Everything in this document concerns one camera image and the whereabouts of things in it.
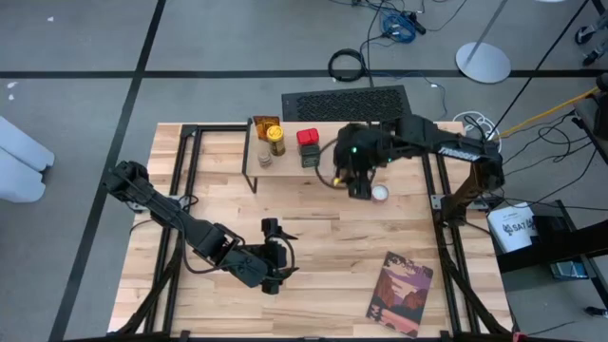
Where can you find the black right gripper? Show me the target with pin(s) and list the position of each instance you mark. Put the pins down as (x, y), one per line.
(361, 147)

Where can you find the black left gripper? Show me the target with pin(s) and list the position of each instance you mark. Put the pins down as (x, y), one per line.
(274, 261)

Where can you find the dark green spice tin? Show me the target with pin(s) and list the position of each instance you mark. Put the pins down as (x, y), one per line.
(310, 156)

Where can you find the small glass jar cork lid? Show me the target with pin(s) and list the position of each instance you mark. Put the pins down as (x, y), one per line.
(265, 159)

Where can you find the orange spice pouch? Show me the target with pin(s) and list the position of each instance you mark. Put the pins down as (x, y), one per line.
(261, 124)

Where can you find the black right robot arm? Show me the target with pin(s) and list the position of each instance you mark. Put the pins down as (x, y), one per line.
(456, 147)

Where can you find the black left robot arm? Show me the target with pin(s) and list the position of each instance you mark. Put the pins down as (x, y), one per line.
(190, 233)

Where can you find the black perforated floor panel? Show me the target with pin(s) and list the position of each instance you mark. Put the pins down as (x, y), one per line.
(347, 104)

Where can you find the book with colourful landscape cover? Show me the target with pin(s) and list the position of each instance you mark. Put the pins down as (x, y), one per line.
(399, 294)

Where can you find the white printed bag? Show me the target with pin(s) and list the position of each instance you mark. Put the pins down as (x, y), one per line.
(513, 228)

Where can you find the grey floor lamp stand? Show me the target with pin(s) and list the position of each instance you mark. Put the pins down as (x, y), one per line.
(482, 62)

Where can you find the red clamp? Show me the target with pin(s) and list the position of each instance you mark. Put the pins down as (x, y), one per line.
(518, 337)

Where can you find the black side cart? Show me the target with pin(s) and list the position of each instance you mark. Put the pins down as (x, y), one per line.
(570, 242)

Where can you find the thin black slanted pole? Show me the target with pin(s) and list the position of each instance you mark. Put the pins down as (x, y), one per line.
(541, 66)

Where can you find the pale padded block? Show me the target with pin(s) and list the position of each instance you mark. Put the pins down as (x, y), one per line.
(19, 142)
(16, 183)

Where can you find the black castor chair base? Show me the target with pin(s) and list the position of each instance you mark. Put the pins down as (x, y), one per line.
(583, 34)

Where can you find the wooden shelf riser black frame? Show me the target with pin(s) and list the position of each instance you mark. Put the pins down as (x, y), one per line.
(285, 166)

